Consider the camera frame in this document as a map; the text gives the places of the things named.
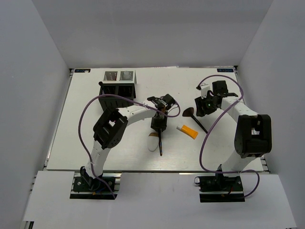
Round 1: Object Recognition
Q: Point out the black powder brush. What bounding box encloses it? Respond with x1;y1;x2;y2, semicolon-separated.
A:
157;129;163;156

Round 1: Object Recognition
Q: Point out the white beige makeup sponge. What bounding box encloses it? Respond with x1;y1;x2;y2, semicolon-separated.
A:
147;132;159;152

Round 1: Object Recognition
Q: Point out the orange cream tube white cap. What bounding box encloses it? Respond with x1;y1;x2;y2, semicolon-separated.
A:
176;125;198;139

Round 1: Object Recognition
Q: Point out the clear small bottle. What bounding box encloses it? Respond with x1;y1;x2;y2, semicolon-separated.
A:
120;71;133;81

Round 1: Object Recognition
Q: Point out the slim black makeup brush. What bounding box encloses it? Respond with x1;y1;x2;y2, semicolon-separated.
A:
98;81;104;95

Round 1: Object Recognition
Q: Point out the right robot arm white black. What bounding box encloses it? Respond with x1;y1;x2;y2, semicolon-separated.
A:
195;81;272;190

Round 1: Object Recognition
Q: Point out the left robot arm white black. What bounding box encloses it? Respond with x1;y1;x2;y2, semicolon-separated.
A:
78;94;178;192

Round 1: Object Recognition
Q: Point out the black makeup organizer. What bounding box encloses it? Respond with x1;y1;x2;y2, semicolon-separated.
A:
98;83;136;110

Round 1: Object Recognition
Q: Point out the white makeup organizer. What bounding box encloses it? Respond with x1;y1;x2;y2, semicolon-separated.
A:
102;70;137;84

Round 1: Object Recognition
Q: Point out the right blue table label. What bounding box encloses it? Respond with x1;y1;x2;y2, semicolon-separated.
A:
217;68;234;73

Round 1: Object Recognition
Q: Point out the blue table label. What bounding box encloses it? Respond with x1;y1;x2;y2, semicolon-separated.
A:
217;68;234;73
74;69;91;73

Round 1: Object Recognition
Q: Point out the left blue table label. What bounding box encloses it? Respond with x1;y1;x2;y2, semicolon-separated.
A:
74;69;91;73

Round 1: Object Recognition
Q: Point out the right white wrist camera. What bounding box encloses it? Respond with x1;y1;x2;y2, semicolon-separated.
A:
196;83;210;99

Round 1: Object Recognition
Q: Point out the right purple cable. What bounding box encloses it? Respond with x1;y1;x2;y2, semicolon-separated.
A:
196;74;260;198

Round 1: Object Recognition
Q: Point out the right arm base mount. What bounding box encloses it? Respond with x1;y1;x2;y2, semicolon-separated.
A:
194;174;245;203

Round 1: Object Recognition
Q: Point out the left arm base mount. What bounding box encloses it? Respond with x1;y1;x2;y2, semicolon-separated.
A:
70;172;121;200

